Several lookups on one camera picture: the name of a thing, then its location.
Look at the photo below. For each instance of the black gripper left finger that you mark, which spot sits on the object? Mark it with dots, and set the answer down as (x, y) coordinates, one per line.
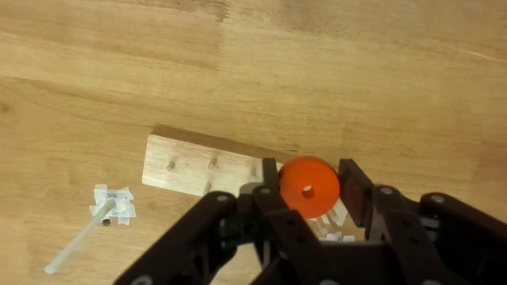
(210, 247)

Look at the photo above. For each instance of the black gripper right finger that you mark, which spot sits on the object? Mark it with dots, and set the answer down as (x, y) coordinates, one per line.
(448, 242)

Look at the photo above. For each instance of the clear plastic peg stand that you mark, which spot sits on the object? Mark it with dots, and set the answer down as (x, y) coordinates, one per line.
(118, 203)

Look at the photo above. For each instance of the wooden platform with pegs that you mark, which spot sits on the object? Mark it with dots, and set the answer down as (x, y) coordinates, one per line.
(183, 168)

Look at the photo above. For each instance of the orange hoop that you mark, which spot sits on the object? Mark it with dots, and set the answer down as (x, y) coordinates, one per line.
(294, 184)

